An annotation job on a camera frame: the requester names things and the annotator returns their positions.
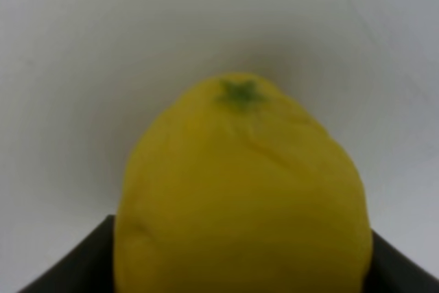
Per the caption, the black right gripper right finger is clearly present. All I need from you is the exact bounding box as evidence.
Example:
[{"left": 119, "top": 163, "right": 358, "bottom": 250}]
[{"left": 365, "top": 232, "right": 438, "bottom": 293}]

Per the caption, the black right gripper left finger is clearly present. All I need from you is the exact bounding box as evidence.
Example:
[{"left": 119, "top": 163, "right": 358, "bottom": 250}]
[{"left": 21, "top": 215, "right": 115, "bottom": 293}]

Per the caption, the yellow lemon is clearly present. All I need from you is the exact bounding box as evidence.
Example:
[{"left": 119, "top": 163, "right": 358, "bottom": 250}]
[{"left": 113, "top": 73, "right": 372, "bottom": 292}]

